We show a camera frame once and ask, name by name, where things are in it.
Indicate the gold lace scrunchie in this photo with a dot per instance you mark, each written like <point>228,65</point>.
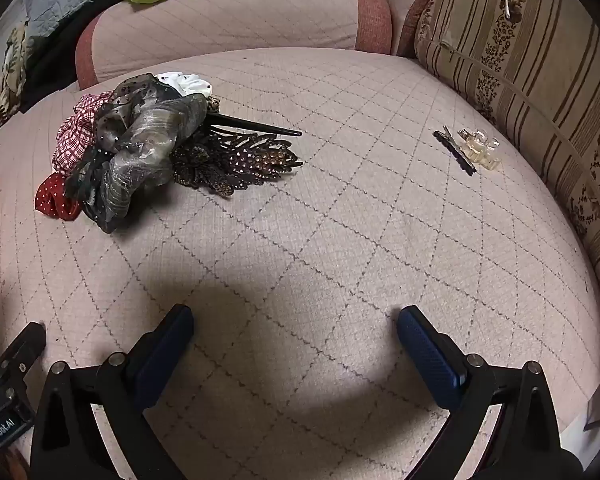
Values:
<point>200,172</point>

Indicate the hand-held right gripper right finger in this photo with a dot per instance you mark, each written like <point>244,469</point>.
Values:
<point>430,355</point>

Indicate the brown patterned blanket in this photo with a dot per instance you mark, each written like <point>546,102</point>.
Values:
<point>12,60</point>

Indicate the black hair clip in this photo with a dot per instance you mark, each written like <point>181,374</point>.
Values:
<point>260,126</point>

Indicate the clear claw clip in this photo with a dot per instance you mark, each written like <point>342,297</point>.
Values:
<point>480,152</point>

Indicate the pink quilted bed cover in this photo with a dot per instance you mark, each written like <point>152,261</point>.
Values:
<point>330,210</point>

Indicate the grey sheer scrunchie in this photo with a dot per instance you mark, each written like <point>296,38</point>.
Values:
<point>145,130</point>

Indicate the black bobby pin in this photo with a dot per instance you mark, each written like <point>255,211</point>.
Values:
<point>455,152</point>

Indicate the red checked scrunchie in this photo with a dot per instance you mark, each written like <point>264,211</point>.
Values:
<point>75,135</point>

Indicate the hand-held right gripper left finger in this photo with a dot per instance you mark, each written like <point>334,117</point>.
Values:
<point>165,355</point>

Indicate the black cloth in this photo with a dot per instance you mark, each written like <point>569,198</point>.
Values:
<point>55,55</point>

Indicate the pink bolster cushion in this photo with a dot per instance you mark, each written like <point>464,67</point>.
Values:
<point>230,20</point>

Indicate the silver hair pin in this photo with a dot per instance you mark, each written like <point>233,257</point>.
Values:
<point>448,134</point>

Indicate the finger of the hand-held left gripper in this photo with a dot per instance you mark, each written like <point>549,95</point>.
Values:
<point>27,342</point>

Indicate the brown leaf hair clip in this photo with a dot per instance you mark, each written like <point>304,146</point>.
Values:
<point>260,157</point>

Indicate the red dotted scrunchie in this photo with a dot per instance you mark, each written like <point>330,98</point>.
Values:
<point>52,200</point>

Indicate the striped floral cushion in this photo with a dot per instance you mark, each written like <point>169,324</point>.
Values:
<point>545,60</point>

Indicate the white dotted scrunchie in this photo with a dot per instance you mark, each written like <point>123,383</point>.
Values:
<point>190,84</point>

